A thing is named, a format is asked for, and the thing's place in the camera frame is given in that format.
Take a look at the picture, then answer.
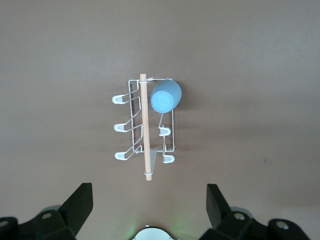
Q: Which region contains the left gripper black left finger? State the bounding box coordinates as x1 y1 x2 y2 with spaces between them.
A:
0 182 94 240

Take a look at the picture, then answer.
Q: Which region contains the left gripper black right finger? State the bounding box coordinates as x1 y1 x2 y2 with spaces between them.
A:
199 183 311 240

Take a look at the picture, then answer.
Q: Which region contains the blue plastic cup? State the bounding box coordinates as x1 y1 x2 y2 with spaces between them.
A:
150 79 183 115

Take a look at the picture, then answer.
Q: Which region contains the brown table cover sheet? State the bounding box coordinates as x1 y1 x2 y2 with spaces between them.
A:
0 0 320 240

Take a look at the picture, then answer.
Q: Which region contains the white wire cup holder rack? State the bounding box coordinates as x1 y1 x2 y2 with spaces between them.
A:
110 73 177 181

